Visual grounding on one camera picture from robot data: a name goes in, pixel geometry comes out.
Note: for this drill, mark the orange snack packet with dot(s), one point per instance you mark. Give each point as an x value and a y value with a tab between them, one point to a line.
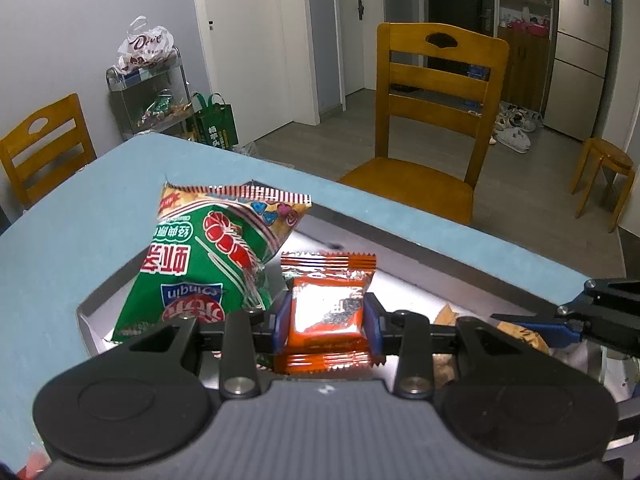
325	310

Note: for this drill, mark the wooden chair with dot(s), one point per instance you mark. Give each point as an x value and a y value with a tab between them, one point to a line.
65	120
430	185

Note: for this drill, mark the white slipper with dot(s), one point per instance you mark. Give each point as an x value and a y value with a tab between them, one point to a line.
515	140

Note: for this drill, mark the row of shoes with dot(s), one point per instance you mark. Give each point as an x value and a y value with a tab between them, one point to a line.
520	117

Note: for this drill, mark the white door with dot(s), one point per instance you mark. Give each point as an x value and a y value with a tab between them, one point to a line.
350	50

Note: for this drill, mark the pile of snack packets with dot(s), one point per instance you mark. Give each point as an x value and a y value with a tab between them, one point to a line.
160	107

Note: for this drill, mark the green tote bag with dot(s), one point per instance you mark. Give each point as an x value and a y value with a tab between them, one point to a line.
215	125

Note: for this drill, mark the black entrance door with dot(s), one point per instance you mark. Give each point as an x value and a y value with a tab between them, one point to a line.
450	0

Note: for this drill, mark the silver refrigerator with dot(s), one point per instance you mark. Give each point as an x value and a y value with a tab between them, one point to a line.
575	85

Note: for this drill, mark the grey cardboard box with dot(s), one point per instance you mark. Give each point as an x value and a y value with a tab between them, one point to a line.
400	255

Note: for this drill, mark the wooden stool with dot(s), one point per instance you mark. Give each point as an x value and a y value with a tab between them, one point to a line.
607	152

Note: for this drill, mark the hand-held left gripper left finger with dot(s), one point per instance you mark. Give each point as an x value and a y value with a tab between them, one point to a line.
281	325

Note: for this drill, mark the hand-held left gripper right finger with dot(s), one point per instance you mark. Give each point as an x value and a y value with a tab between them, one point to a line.
372	325

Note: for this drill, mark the brown wooden wardrobe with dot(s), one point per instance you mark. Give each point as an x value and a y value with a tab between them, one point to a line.
525	65

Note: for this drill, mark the metal glass cart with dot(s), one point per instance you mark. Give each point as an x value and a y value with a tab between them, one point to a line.
150	85

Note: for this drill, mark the clear packet of brown snacks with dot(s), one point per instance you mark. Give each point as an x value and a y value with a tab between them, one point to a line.
530	337

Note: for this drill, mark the green snack bag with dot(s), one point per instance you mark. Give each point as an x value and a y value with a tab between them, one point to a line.
200	260

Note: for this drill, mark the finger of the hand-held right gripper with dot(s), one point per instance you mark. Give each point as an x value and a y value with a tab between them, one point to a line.
550	332
615	292

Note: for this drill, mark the white plastic shopping bag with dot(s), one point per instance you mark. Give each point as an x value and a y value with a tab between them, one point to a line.
145	45

